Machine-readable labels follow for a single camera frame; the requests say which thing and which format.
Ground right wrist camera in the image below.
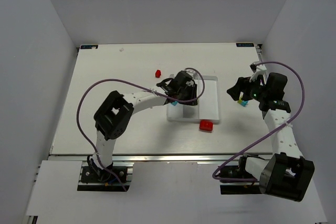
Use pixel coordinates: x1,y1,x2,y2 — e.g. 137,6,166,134
249,62,267,82

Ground right side rail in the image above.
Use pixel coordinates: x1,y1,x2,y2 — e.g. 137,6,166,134
255,44,268,83

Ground white divided tray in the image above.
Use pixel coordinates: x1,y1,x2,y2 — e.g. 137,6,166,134
166,76,221,124

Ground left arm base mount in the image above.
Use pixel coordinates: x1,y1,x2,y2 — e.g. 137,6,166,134
77,162,133,193

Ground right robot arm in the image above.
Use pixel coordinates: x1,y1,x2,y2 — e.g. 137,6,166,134
220,72,314,202

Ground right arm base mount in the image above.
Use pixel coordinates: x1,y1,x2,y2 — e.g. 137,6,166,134
215,154,268,195

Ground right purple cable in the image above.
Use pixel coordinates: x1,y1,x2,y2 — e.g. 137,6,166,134
212,61,305,182

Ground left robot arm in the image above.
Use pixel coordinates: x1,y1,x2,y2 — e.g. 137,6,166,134
88,70,198,182

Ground right blue corner label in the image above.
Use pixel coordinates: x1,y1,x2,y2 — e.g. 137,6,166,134
236,42,255,47

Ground aluminium front rail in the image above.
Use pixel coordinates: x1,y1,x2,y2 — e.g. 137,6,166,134
49,153,274,163

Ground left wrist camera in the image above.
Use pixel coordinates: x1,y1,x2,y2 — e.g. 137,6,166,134
184,78,197,87

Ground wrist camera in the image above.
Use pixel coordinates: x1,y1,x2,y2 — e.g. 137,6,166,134
184,78,197,87
249,62,267,82

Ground small red lego brick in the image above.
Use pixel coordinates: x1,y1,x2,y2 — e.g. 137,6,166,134
155,70,162,78

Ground left blue corner label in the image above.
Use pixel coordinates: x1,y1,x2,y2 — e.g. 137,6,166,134
79,45,98,50

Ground blue corner label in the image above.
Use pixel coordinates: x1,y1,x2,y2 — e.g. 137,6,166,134
79,45,98,50
236,42,255,47

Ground large red lego brick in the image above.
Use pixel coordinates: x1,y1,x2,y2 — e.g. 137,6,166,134
199,120,214,132

